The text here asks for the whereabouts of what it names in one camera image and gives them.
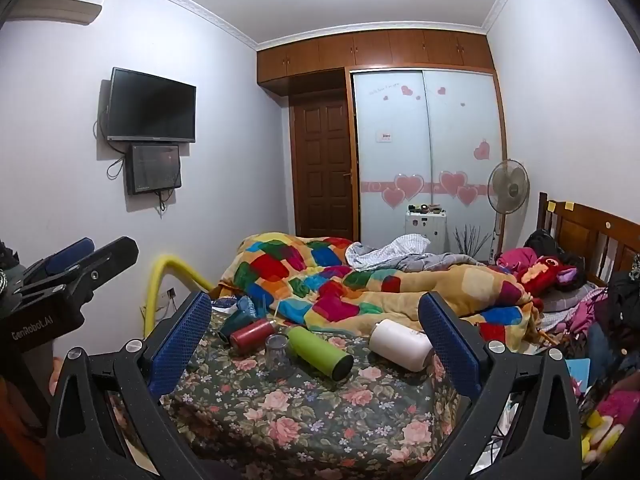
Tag standing electric fan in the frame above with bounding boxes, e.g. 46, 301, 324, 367
487, 158, 531, 263

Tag brown wooden overhead cabinets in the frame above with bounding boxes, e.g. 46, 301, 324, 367
256, 28, 497, 97

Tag white cup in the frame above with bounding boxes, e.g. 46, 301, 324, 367
368, 318, 435, 372

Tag yellow plush toy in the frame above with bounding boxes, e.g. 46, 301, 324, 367
581, 399, 627, 464

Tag floral bed sheet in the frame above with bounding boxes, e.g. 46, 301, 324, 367
106, 304, 483, 480

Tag white air conditioner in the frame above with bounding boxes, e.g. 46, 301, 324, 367
9, 0, 104, 26

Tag brown wooden door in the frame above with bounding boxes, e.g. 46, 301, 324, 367
289, 96, 357, 242

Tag dry decorative twigs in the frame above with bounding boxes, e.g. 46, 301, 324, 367
452, 224, 495, 262

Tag white heart-patterned sliding wardrobe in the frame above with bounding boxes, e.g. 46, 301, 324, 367
349, 66, 507, 267

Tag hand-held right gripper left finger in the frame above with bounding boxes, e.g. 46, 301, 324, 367
45, 290, 221, 480

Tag striped pillow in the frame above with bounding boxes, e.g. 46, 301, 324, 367
539, 284, 607, 332

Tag white small cabinet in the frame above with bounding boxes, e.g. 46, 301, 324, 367
403, 204, 449, 255

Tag black wall television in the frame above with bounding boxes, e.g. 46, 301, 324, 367
101, 66, 197, 144

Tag clear glass cup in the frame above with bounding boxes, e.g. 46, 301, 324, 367
263, 333, 297, 382

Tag small black wall monitor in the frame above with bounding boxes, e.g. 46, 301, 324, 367
125, 143, 182, 196

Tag colourful patchwork quilt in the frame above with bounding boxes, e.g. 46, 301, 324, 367
219, 231, 543, 347

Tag black bag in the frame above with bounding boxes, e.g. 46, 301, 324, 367
524, 229, 560, 260

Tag grey white crumpled cloth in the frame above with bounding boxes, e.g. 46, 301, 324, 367
346, 234, 482, 275

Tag red plush toy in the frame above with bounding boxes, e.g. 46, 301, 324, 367
514, 254, 585, 297

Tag yellow foam tube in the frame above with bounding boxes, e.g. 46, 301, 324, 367
141, 253, 217, 337

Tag dark clothing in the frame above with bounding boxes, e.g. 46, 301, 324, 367
594, 269, 640, 363

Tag pink clothing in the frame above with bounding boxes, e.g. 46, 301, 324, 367
494, 246, 540, 275

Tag red cup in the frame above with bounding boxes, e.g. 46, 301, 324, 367
229, 318, 277, 359

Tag brown wooden headboard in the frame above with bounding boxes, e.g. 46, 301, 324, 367
537, 191, 640, 288

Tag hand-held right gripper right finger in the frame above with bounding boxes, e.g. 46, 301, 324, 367
415, 291, 584, 480

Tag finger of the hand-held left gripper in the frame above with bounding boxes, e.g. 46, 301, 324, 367
22, 237, 96, 281
20, 236, 140, 318

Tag light blue paper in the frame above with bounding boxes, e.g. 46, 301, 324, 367
564, 357, 602, 397

